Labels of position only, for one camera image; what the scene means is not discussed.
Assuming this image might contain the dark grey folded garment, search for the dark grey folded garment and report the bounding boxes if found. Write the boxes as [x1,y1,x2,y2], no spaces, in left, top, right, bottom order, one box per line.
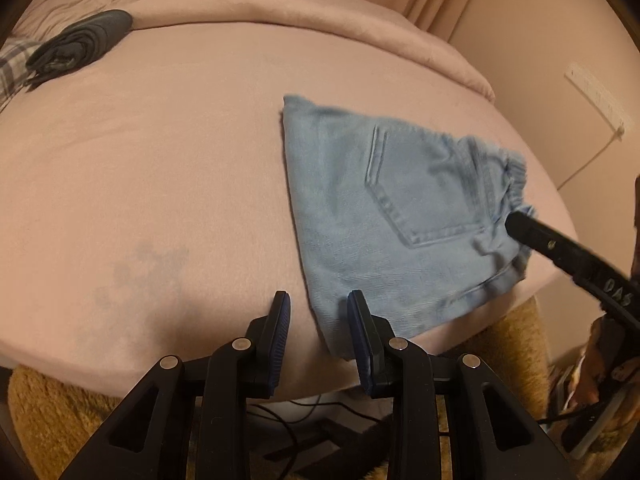
[25,9,135,87]

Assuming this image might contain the white power strip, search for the white power strip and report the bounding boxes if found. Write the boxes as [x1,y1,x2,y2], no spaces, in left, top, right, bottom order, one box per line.
[565,62,629,137]

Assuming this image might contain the plaid cloth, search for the plaid cloth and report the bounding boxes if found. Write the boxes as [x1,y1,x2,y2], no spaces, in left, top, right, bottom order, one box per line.
[0,39,47,111]

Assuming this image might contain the pink folded blanket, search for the pink folded blanket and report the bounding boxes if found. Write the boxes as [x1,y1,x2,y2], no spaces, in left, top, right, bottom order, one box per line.
[122,0,497,104]

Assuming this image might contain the white power cable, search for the white power cable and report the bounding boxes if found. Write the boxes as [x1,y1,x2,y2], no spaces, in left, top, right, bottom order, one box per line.
[556,127,626,192]

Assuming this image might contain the light blue denim pants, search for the light blue denim pants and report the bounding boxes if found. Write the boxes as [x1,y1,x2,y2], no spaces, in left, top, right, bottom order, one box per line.
[282,93,539,361]

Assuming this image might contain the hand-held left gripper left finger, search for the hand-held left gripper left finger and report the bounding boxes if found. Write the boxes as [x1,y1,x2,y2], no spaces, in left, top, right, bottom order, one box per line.
[60,290,292,480]

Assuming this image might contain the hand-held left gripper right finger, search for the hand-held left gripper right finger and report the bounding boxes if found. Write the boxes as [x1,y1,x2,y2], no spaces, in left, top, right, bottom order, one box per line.
[347,290,583,480]

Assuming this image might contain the brown fluffy rug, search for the brown fluffy rug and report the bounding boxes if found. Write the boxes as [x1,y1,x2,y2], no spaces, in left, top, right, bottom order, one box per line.
[7,294,557,480]

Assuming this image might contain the pink bed blanket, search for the pink bed blanket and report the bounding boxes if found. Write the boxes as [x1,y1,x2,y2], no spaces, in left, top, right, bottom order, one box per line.
[0,22,582,403]

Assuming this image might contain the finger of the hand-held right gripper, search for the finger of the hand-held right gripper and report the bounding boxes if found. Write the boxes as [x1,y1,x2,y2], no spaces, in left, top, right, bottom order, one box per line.
[505,211,583,283]

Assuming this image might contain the black cable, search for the black cable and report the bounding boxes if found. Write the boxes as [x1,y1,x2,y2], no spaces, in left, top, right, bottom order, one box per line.
[245,399,386,477]

